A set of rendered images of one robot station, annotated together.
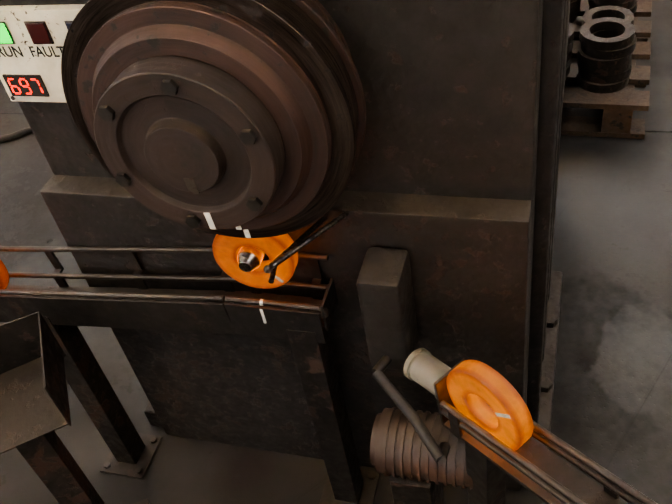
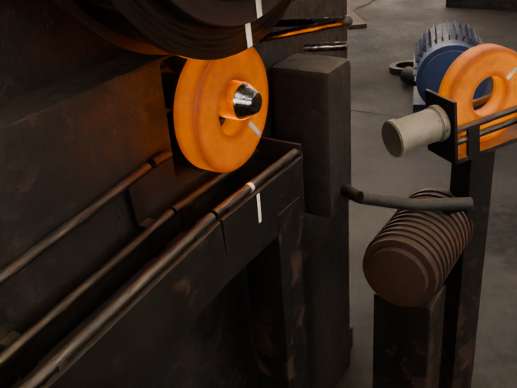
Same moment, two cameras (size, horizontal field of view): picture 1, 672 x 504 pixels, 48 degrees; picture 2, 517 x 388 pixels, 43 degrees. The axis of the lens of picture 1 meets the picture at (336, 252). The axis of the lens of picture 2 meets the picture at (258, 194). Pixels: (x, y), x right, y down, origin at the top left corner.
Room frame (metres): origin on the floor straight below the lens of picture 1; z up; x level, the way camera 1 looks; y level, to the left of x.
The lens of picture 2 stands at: (0.86, 0.87, 1.08)
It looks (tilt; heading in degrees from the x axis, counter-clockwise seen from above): 27 degrees down; 281
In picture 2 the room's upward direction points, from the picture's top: 5 degrees counter-clockwise
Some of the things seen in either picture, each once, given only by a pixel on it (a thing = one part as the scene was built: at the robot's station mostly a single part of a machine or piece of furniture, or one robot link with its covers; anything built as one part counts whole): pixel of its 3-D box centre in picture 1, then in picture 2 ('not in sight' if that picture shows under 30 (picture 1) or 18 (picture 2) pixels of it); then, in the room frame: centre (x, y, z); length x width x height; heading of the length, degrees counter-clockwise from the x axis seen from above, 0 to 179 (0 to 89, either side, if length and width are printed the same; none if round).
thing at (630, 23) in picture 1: (493, 27); not in sight; (2.78, -0.80, 0.22); 1.20 x 0.81 x 0.44; 65
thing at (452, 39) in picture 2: not in sight; (448, 64); (0.56, -2.09, 0.17); 0.57 x 0.31 x 0.34; 87
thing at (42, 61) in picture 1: (53, 56); not in sight; (1.27, 0.42, 1.15); 0.26 x 0.02 x 0.18; 67
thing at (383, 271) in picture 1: (389, 309); (311, 135); (0.96, -0.08, 0.68); 0.11 x 0.08 x 0.24; 157
